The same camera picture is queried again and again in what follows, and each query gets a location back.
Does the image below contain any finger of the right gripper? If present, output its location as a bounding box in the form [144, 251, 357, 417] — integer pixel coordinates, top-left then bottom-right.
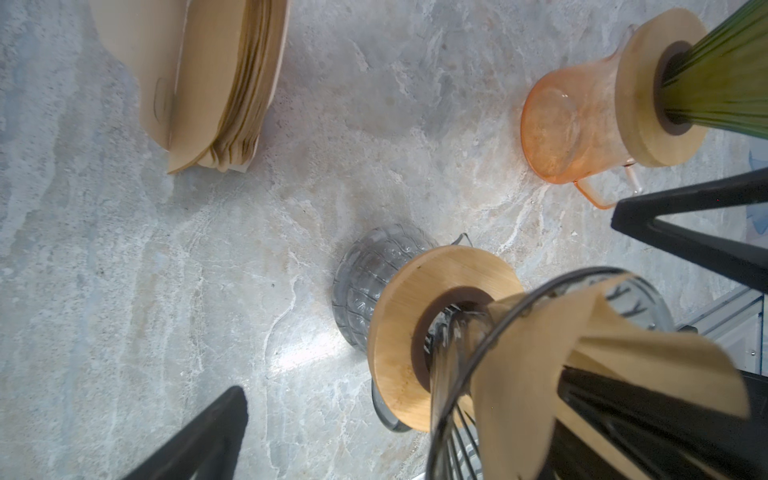
[611, 169, 767, 293]
[557, 367, 767, 479]

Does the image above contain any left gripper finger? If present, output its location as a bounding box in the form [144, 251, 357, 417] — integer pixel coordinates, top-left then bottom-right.
[126, 386, 248, 479]

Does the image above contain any wooden dripper ring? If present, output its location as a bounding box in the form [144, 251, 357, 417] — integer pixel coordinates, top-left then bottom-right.
[614, 7, 710, 169]
[367, 244, 526, 434]

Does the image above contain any grey glass dripper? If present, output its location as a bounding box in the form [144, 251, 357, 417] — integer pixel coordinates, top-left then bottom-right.
[425, 267, 675, 479]

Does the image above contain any orange glass carafe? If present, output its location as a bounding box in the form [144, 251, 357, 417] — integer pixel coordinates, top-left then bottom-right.
[520, 24, 643, 210]

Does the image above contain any green glass dripper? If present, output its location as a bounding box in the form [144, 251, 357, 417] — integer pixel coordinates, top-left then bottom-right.
[659, 0, 767, 139]

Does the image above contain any grey glass carafe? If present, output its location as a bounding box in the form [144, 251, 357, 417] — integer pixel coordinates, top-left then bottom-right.
[331, 223, 475, 434]

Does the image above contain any coffee filter pack orange clip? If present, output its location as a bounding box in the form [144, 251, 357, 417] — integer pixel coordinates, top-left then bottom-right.
[90, 1, 290, 174]

